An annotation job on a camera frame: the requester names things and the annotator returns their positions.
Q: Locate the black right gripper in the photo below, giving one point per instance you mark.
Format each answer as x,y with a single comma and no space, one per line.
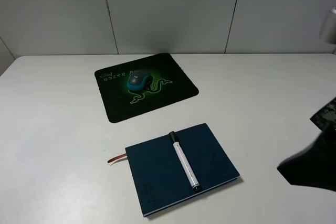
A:
314,166

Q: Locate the black white marker pen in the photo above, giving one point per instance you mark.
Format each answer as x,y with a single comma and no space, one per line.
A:
184,162

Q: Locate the teal grey computer mouse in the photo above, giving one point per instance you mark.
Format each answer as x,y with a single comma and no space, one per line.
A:
139,80

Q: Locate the black green snake mouse pad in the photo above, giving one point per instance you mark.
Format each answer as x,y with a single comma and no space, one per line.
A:
170,85

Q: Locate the dark blue notebook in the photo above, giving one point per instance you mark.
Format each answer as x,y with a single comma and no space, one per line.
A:
159,177

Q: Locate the brown ribbon bookmark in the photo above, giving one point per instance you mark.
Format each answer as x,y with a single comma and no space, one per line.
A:
122,156

